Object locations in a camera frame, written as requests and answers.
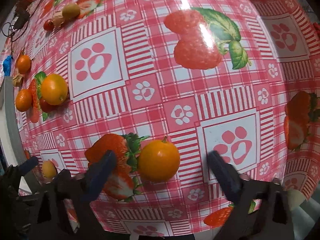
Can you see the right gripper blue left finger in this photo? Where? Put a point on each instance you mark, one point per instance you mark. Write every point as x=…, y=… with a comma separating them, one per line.
x=96, y=176

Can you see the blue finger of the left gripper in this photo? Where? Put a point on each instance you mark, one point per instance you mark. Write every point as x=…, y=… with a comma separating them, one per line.
x=28, y=165

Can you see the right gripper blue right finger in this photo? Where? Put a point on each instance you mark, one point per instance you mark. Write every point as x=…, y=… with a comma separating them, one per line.
x=226, y=175

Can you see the small yellow kumquat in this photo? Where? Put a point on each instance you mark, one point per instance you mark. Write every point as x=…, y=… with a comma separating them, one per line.
x=48, y=169

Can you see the large orange citrus fruit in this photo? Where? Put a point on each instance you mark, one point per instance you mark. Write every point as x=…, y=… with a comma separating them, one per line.
x=158, y=161

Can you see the small orange mandarin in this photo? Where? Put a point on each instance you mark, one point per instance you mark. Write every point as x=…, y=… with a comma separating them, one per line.
x=23, y=100
x=23, y=64

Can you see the orange citrus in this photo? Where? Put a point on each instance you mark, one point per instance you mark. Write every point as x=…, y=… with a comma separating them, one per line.
x=54, y=89

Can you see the red cherry tomato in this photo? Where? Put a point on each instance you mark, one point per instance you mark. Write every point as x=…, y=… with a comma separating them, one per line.
x=48, y=25
x=46, y=107

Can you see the papery husk physalis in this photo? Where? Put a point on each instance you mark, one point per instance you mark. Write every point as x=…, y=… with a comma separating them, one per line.
x=17, y=80
x=57, y=19

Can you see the white tray with grey rim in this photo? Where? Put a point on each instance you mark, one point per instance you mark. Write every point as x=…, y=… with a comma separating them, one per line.
x=11, y=145

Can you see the crumpled blue glove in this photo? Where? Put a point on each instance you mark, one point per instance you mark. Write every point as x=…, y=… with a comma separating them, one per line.
x=7, y=65

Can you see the pink strawberry checked tablecloth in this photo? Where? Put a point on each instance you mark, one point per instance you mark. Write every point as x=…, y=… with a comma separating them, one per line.
x=237, y=76

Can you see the black power adapter with cable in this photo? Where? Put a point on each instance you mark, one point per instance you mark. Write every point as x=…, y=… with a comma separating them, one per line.
x=16, y=28

